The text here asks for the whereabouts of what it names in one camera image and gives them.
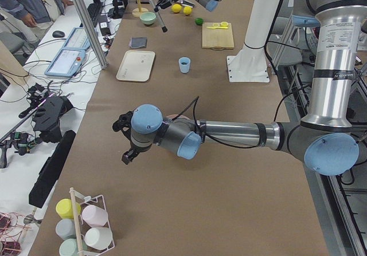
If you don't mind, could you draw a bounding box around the steel muddler black tip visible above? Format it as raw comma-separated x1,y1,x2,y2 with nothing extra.
149,0,167,33

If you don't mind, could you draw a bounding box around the light blue plastic cup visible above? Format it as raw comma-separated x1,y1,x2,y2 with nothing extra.
178,57,191,73

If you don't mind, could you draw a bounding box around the pink plastic cup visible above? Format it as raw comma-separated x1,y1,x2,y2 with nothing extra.
81,205,108,227

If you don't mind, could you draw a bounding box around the yellow-green plastic cup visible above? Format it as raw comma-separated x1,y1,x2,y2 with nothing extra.
56,198,74,219

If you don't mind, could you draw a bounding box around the white plastic cup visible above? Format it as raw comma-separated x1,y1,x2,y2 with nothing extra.
84,227,112,250

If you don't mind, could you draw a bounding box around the grey-blue plastic cup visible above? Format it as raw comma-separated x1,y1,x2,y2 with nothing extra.
55,219,76,240

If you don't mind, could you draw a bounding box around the mint green plastic cup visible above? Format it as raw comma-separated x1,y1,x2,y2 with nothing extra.
58,238,79,256

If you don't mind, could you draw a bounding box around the yellow lemon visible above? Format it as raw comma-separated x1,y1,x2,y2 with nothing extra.
183,6,192,16
171,3,182,14

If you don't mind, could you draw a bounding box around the metal scoop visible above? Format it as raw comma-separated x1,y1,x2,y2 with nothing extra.
177,0,195,8

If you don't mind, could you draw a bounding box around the mint green bowl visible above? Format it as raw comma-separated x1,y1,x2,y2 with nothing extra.
139,11,157,26

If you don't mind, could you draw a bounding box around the green lime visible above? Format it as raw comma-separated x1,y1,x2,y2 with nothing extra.
195,18,204,26

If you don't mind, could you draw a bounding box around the grey folded cloth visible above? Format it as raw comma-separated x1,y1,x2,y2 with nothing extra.
129,37,147,49

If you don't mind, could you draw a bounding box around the yellow plastic knife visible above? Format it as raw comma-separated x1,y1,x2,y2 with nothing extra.
206,26,228,29

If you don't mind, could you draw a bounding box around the pink bowl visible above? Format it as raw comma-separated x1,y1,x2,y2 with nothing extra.
166,114,189,120

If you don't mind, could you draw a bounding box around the black power adapter box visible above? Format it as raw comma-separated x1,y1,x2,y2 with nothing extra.
98,14,111,36

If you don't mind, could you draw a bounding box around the wooden cutting board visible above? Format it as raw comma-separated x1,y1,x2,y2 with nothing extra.
202,22,235,50

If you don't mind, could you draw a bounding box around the cream rabbit tray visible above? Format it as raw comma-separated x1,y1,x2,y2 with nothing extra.
116,50,155,82

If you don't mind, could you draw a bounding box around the black keyboard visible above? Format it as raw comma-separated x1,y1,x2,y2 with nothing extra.
87,2,103,27

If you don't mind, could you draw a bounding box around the black long bar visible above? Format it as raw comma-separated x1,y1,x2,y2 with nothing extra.
29,130,76,208

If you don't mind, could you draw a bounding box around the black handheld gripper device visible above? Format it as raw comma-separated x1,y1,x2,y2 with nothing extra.
32,96,73,143

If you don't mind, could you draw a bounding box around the blue teach pendant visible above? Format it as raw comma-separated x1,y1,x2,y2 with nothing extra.
45,48,85,78
64,27,91,50

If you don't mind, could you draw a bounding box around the black computer mouse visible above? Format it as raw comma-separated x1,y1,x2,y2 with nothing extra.
52,30,65,38

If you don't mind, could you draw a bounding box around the person in grey jacket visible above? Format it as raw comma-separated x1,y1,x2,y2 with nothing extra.
1,0,73,28

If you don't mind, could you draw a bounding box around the wooden rack handle rod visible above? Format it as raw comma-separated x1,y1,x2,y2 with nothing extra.
69,187,85,256

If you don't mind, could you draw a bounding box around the aluminium frame post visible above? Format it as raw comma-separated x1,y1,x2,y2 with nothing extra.
73,0,108,69

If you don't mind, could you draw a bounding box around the white wire cup rack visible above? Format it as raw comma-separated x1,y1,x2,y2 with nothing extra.
69,187,115,255

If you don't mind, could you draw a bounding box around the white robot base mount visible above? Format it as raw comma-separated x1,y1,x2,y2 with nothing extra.
227,0,280,82

